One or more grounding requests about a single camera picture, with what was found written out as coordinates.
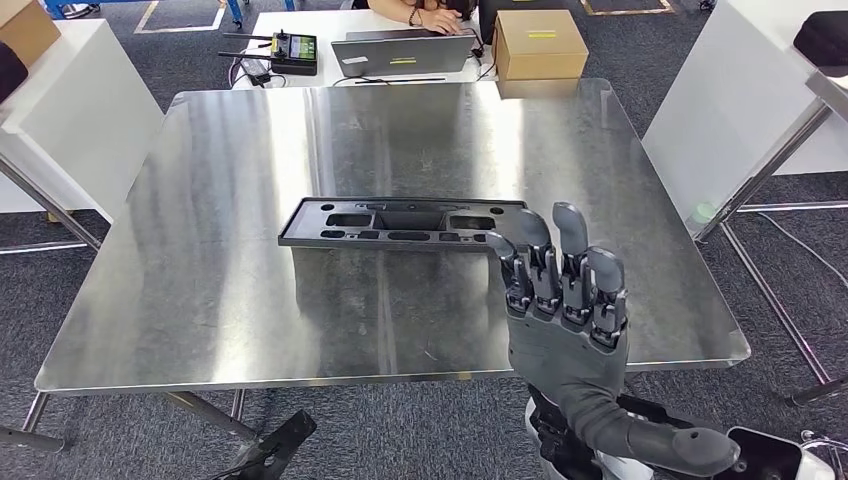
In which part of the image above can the steel table white panel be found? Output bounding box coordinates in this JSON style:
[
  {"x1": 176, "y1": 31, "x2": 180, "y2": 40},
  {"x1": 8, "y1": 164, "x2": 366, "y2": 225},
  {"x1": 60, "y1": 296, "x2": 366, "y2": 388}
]
[{"x1": 641, "y1": 0, "x2": 848, "y2": 409}]

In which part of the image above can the cardboard box yellow label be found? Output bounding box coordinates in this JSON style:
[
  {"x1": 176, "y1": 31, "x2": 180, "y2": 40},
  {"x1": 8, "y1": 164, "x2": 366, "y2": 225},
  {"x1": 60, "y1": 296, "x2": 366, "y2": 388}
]
[{"x1": 492, "y1": 9, "x2": 590, "y2": 82}]

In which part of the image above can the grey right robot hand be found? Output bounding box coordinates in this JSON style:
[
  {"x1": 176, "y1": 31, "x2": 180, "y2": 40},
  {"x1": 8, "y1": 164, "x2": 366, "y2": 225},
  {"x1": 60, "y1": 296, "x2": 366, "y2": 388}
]
[{"x1": 485, "y1": 201, "x2": 743, "y2": 479}]

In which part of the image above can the person's right hand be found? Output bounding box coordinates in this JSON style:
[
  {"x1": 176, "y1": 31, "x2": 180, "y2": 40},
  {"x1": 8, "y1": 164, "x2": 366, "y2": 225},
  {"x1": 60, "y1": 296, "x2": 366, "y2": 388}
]
[{"x1": 415, "y1": 5, "x2": 465, "y2": 36}]

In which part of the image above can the plain cardboard box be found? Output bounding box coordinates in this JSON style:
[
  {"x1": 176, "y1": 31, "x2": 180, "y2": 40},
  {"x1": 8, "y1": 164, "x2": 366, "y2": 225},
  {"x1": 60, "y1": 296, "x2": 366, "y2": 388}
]
[{"x1": 0, "y1": 0, "x2": 62, "y2": 68}]

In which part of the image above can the white desk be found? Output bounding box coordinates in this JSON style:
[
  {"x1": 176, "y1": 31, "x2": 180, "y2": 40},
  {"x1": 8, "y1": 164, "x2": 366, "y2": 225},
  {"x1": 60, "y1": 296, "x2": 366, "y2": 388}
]
[{"x1": 230, "y1": 7, "x2": 498, "y2": 91}]

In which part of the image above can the white floor cable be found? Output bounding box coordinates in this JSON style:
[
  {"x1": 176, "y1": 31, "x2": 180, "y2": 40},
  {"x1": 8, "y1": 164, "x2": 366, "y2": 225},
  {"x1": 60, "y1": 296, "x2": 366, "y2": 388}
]
[{"x1": 758, "y1": 211, "x2": 848, "y2": 289}]

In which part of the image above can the black power adapter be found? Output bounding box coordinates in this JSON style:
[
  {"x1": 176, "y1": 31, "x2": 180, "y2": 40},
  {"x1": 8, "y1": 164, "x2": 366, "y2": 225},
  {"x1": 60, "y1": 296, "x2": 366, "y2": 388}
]
[{"x1": 239, "y1": 58, "x2": 273, "y2": 87}]

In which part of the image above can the black plastic panel part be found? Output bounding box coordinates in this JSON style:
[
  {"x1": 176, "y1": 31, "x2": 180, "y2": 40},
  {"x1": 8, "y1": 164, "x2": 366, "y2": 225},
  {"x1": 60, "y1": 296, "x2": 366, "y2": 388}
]
[{"x1": 278, "y1": 196, "x2": 531, "y2": 253}]

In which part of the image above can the black radio controller green screen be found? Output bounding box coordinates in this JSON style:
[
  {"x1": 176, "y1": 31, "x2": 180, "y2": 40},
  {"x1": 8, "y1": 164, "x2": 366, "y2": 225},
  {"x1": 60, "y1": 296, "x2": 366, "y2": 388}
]
[{"x1": 218, "y1": 29, "x2": 319, "y2": 77}]

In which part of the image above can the black left wrist camera bracket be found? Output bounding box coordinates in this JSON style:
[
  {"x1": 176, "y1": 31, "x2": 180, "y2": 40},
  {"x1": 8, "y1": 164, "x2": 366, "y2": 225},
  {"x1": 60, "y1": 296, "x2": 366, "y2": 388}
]
[{"x1": 221, "y1": 409, "x2": 318, "y2": 480}]

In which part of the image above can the white floor tape frame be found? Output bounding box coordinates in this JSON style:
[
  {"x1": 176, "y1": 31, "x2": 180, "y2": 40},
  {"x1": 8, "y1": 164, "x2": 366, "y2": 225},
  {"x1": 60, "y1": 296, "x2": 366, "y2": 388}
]
[{"x1": 134, "y1": 0, "x2": 228, "y2": 34}]

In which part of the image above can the tan floor tape frame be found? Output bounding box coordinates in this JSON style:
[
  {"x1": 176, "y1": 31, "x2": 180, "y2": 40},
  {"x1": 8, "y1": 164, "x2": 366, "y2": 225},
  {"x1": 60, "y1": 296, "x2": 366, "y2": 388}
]
[{"x1": 581, "y1": 0, "x2": 676, "y2": 16}]

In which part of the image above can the stainless steel workbench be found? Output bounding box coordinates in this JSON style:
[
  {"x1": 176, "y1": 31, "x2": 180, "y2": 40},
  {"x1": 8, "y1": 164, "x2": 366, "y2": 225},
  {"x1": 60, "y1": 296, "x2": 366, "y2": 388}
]
[{"x1": 0, "y1": 78, "x2": 752, "y2": 455}]

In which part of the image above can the grey laptop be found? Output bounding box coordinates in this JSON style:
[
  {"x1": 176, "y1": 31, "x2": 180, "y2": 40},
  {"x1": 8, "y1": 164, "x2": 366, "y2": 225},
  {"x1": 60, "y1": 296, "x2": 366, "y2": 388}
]
[{"x1": 329, "y1": 27, "x2": 478, "y2": 79}]

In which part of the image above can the black bag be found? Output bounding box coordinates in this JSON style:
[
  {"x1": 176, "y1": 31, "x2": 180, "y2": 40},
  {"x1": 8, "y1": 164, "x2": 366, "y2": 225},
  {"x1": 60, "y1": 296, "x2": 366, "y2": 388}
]
[
  {"x1": 0, "y1": 40, "x2": 29, "y2": 104},
  {"x1": 792, "y1": 11, "x2": 848, "y2": 68}
]

